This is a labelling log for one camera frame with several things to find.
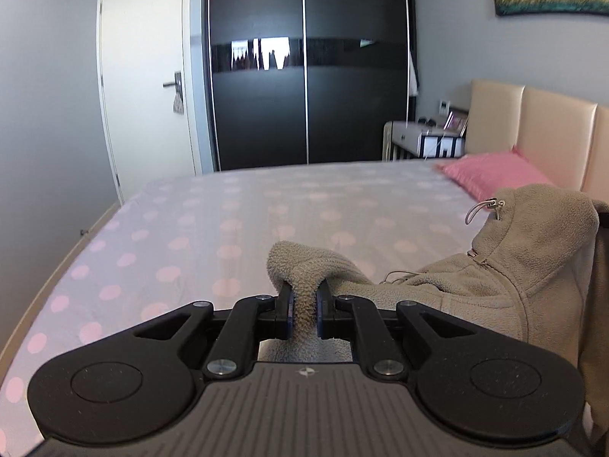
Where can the photo frame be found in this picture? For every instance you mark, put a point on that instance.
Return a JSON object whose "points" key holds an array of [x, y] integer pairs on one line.
{"points": [[456, 120]]}

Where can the pink pillow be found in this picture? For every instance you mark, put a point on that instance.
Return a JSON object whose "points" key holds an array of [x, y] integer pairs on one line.
{"points": [[495, 171]]}

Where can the black sliding wardrobe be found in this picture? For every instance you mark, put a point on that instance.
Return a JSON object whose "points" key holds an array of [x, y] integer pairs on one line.
{"points": [[266, 114]]}

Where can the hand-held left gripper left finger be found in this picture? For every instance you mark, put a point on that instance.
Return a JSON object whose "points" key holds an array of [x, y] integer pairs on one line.
{"points": [[289, 314]]}

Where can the small white wall panel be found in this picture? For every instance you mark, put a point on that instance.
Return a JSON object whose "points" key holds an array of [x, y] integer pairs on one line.
{"points": [[445, 106]]}

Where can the white hanging garment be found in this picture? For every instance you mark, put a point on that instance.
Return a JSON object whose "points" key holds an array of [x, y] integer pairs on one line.
{"points": [[413, 74]]}

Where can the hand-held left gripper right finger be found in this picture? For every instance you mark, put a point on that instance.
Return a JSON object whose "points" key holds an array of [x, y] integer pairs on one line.
{"points": [[320, 314]]}

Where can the white room door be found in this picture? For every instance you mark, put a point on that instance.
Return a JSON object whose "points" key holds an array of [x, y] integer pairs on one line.
{"points": [[142, 128]]}

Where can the white nightstand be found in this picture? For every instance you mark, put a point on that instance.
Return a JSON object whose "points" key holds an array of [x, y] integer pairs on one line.
{"points": [[404, 140]]}

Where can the cream padded headboard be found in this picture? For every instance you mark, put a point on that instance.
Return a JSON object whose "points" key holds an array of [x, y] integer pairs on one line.
{"points": [[552, 138]]}

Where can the beige fleece hoodie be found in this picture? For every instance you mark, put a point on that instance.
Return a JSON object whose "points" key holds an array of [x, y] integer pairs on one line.
{"points": [[533, 257]]}

